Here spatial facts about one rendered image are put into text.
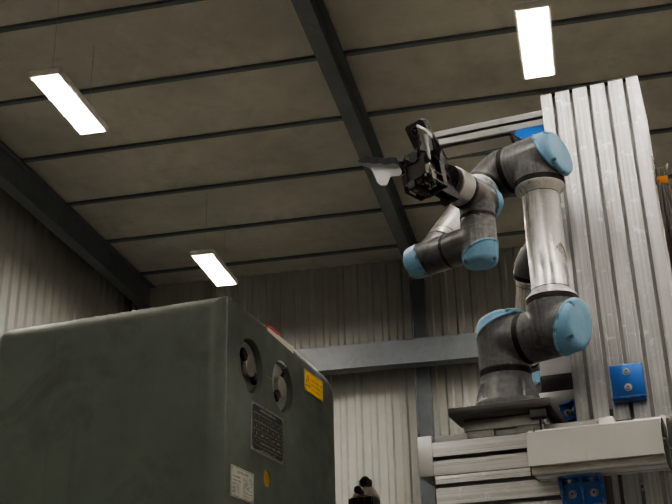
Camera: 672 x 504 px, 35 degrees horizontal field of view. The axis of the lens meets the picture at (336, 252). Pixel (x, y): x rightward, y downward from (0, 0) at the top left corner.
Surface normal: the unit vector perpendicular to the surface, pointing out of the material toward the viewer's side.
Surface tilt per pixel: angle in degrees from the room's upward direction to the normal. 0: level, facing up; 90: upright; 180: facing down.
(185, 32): 180
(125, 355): 90
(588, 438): 90
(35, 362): 90
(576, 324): 98
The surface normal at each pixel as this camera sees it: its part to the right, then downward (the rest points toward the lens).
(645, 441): -0.36, -0.37
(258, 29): 0.02, 0.92
